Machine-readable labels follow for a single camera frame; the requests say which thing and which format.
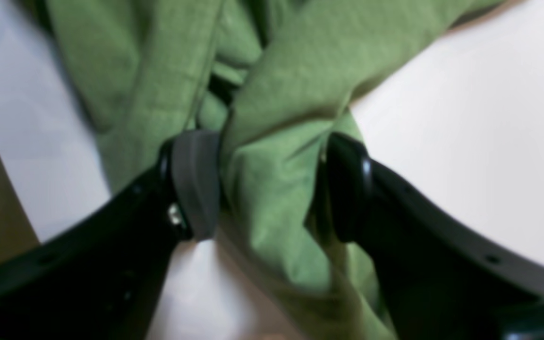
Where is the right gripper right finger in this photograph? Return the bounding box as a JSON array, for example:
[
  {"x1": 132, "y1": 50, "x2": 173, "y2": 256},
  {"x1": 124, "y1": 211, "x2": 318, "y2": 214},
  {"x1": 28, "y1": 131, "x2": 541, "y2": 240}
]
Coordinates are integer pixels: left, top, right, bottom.
[{"x1": 323, "y1": 133, "x2": 544, "y2": 340}]

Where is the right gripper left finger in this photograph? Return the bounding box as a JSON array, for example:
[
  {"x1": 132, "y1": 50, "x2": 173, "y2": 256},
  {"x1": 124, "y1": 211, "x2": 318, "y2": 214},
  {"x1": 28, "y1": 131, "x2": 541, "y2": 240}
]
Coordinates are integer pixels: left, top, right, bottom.
[{"x1": 0, "y1": 130, "x2": 220, "y2": 340}]

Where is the olive green t-shirt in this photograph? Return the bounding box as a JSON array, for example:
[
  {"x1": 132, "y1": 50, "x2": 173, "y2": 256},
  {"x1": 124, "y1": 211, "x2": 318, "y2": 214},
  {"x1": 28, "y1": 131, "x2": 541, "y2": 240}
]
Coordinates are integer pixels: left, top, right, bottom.
[{"x1": 45, "y1": 0, "x2": 500, "y2": 340}]

